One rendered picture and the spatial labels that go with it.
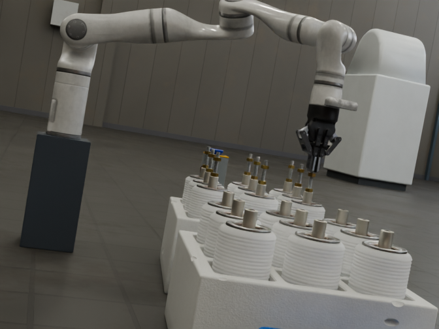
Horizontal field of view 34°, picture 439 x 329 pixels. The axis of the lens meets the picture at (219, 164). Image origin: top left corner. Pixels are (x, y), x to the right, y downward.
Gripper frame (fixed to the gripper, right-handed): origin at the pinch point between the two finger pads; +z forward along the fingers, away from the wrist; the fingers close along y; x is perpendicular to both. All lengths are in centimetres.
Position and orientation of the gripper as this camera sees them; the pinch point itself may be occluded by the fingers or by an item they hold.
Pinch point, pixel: (313, 164)
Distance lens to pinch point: 173.9
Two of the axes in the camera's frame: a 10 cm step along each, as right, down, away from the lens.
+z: -1.7, 9.8, 0.6
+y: -8.5, -1.2, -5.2
